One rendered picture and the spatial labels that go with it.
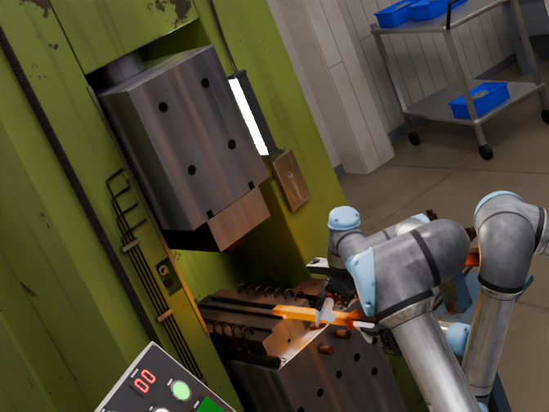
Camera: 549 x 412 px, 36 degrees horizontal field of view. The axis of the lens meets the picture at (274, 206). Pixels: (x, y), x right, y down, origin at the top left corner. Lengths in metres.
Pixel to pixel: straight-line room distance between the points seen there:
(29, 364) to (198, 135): 0.90
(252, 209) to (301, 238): 0.35
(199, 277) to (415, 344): 1.37
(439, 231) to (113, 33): 1.09
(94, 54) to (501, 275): 1.16
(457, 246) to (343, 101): 4.65
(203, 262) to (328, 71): 3.48
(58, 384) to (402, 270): 1.44
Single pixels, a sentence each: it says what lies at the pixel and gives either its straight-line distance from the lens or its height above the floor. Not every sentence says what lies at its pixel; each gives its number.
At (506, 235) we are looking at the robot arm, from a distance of 1.80.
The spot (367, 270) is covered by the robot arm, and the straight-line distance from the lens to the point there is 1.57.
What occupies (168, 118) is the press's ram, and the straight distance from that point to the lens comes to 2.20.
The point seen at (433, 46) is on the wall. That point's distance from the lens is 7.19.
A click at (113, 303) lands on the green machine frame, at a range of 2.28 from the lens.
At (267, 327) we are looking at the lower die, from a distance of 2.44.
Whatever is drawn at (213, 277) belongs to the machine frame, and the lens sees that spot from 2.87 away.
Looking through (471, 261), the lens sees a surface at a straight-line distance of 2.41.
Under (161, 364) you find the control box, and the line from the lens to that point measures 2.13.
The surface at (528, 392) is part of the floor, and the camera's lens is 3.53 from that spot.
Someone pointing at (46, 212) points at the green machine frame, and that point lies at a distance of 2.19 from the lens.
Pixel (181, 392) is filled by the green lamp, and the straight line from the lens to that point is 2.11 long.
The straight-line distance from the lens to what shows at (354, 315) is 2.25.
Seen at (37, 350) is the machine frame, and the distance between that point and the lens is 2.69.
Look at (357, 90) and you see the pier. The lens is 6.30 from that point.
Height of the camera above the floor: 2.04
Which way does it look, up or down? 18 degrees down
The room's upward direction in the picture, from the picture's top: 23 degrees counter-clockwise
